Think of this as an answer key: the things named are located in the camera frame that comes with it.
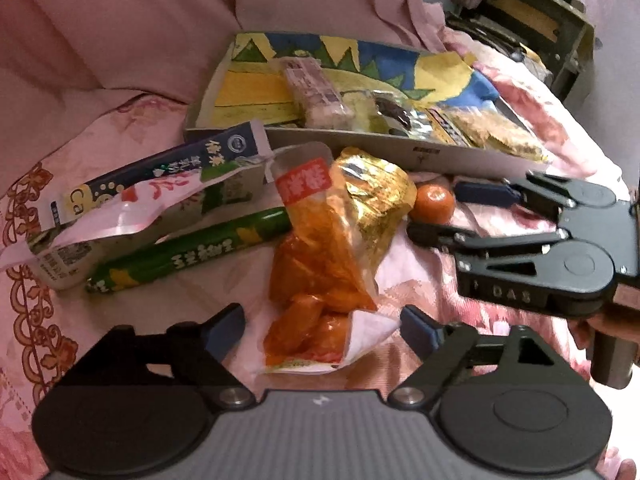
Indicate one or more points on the pink floral bed sheet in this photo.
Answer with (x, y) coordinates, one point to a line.
(425, 280)

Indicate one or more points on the dark wooden chair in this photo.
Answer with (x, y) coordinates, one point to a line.
(550, 10)

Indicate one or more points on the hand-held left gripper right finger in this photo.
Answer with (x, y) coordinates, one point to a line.
(420, 332)

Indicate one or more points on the person's right hand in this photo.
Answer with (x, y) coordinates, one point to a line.
(580, 329)

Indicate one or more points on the dinosaur print cardboard box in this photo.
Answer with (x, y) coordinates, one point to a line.
(250, 85)

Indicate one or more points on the blue green milk carton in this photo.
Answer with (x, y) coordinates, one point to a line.
(150, 175)

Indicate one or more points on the mandarin orange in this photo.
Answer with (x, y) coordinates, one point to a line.
(432, 202)

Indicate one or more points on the pink white plastic packet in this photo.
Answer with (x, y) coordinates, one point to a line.
(125, 215)

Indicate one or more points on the gold foil packet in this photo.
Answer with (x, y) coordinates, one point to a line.
(375, 190)

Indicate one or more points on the long white cracker packet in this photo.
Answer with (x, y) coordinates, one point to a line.
(315, 95)

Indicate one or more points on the pink curtain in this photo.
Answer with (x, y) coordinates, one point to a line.
(125, 25)

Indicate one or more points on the clear packet of dark snack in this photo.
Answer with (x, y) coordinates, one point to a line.
(392, 112)

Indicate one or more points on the yellow noodle packet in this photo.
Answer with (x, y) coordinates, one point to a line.
(480, 130)

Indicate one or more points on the green sausage stick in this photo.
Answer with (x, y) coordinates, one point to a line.
(200, 255)

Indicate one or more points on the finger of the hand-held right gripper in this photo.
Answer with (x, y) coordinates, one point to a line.
(482, 193)
(435, 236)

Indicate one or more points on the orange snack packet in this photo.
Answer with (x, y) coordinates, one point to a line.
(320, 260)

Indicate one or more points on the black striped bag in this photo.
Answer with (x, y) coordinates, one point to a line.
(480, 30)

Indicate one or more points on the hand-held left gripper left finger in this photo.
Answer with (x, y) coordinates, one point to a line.
(222, 332)

